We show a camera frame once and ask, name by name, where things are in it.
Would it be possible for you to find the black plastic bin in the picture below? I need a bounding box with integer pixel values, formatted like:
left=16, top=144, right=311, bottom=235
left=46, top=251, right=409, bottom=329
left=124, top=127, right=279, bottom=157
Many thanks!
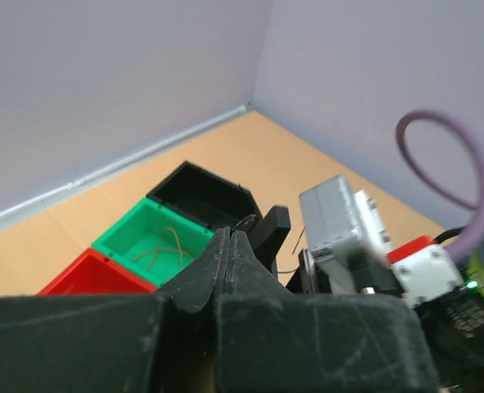
left=146, top=161, right=262, bottom=231

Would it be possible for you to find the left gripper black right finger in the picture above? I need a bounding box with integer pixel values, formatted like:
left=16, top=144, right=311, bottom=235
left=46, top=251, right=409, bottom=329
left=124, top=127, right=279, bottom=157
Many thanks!
left=224, top=231, right=291, bottom=297

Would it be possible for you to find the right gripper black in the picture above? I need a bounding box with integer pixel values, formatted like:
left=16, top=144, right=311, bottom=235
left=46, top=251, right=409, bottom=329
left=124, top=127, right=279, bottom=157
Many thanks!
left=249, top=206, right=401, bottom=297

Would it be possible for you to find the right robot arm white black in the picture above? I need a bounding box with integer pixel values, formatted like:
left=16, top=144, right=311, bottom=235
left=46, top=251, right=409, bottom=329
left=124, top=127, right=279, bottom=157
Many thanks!
left=283, top=190, right=484, bottom=392

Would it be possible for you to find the green plastic bin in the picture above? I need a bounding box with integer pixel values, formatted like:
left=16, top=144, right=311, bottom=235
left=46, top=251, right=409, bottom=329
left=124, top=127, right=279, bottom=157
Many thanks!
left=92, top=198, right=213, bottom=287

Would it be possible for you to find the orange wire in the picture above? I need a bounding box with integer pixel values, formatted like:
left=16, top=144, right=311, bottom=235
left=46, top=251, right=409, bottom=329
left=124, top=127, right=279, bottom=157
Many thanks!
left=131, top=227, right=196, bottom=271

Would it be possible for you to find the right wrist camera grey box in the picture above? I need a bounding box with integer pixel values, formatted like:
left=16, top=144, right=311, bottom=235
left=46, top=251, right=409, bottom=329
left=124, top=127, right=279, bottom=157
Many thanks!
left=300, top=175, right=392, bottom=266

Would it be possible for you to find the red plastic bin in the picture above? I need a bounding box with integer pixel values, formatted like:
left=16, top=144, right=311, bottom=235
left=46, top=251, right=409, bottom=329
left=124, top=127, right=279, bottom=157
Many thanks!
left=38, top=248, right=157, bottom=296

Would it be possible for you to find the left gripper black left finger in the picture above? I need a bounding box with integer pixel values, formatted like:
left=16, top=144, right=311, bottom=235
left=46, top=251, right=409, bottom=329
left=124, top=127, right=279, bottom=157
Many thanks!
left=155, top=227, right=230, bottom=314

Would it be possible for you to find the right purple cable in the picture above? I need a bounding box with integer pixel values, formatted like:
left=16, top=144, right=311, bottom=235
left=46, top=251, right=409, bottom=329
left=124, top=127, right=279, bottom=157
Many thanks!
left=395, top=108, right=484, bottom=251

